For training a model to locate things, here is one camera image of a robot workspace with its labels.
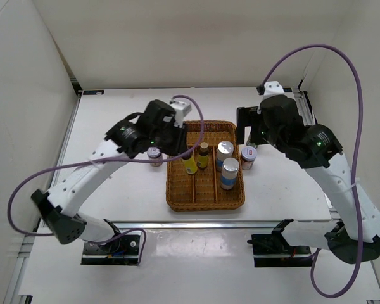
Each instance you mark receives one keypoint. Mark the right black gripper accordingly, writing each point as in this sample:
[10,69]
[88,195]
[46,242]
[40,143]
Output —
[249,116]

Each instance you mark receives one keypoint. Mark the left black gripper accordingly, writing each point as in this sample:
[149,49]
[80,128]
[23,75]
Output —
[180,144]

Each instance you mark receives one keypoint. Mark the silver lid jar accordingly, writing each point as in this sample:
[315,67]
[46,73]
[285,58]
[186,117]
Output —
[248,156]
[155,155]

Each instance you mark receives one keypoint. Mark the white blue canister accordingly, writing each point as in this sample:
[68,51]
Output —
[229,173]
[225,150]

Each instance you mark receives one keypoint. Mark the small yellow label bottle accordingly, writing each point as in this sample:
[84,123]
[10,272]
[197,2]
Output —
[189,163]

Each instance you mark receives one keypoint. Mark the yellow cap sauce bottle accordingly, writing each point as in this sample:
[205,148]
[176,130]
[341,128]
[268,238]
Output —
[250,143]

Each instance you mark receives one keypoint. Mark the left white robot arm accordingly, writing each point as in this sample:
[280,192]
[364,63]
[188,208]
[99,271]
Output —
[59,206]

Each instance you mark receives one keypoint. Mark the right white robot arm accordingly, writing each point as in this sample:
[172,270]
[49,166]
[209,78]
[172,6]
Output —
[359,218]

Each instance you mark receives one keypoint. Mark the brown wicker basket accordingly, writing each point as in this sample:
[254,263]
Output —
[202,191]

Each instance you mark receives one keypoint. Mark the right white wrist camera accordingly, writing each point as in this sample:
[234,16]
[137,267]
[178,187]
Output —
[273,88]

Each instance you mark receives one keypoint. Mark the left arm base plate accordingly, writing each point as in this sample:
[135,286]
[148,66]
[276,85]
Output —
[127,250]

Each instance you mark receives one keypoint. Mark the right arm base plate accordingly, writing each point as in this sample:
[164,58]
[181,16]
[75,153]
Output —
[269,250]

